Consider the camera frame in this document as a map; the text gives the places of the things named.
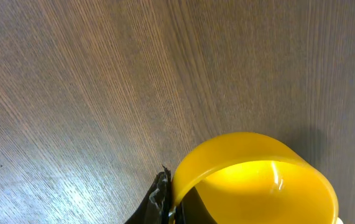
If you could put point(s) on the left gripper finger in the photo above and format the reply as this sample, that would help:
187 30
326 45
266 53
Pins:
156 204

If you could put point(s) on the yellow measuring scoop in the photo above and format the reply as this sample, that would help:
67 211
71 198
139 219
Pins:
251 178

